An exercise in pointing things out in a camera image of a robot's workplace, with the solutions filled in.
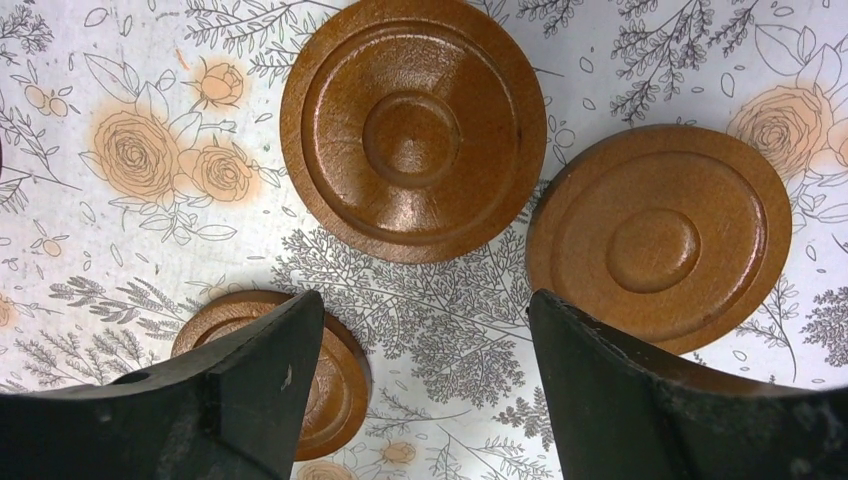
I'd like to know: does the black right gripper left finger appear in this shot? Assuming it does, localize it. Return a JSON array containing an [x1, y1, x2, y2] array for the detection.
[[1, 290, 325, 479]]

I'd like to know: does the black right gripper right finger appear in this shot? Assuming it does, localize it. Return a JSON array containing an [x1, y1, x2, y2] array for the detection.
[[529, 290, 847, 479]]

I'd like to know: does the floral tablecloth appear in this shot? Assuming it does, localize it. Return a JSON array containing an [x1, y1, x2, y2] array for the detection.
[[1, 1, 847, 479]]

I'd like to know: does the brown wooden coaster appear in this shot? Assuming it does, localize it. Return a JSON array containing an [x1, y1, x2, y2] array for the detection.
[[171, 290, 372, 461], [526, 125, 792, 354], [280, 1, 547, 264]]

